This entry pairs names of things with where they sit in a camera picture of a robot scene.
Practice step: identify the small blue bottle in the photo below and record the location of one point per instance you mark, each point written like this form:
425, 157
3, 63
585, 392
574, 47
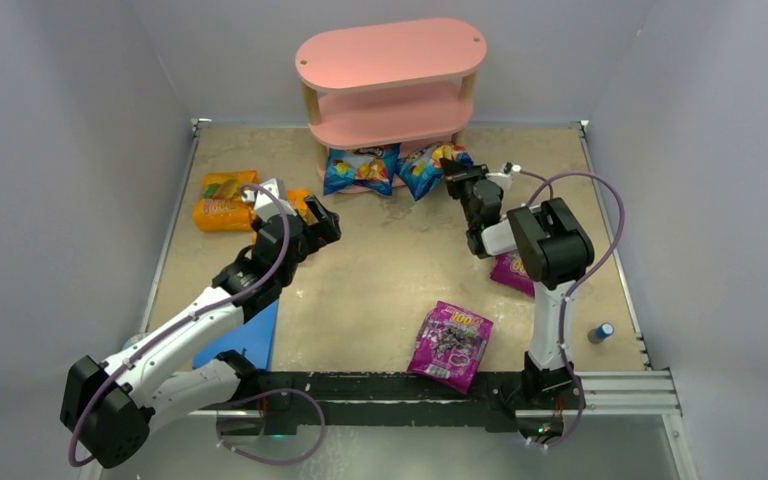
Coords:
600, 333

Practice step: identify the purple candy bag front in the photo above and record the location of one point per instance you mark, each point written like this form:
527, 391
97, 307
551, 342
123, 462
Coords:
450, 346

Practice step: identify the orange candy bag near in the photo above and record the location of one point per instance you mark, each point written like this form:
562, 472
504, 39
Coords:
296, 198

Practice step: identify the pink three-tier shelf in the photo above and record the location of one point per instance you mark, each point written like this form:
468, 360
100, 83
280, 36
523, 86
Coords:
401, 82

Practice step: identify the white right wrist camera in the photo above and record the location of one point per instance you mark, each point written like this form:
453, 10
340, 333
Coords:
505, 177

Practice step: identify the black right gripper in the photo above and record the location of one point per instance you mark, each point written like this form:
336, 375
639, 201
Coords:
466, 183

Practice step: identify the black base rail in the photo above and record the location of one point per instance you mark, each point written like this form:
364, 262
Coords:
398, 399

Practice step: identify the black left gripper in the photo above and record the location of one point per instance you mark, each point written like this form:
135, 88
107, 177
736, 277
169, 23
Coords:
311, 221

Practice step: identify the orange candy bag far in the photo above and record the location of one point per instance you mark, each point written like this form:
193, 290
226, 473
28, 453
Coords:
220, 206

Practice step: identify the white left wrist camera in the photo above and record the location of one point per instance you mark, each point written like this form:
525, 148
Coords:
266, 199

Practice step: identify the blue candy bag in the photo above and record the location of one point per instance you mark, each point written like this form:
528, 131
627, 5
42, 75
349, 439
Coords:
421, 170
372, 168

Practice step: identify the blue foam pad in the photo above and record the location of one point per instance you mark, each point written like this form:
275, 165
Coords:
254, 340

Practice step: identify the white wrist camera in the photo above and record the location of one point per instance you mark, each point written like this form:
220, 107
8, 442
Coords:
266, 199
505, 177

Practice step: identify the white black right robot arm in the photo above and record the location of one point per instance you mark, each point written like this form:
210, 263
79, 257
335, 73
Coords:
555, 253

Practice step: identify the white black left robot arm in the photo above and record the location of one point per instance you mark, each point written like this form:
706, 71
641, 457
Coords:
112, 406

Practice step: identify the orange candy bag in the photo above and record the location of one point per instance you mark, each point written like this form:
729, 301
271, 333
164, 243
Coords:
220, 206
296, 198

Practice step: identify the purple candy bag right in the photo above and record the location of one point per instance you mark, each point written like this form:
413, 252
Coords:
509, 271

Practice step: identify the purple candy bag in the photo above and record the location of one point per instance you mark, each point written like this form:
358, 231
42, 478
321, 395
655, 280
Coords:
509, 271
450, 346

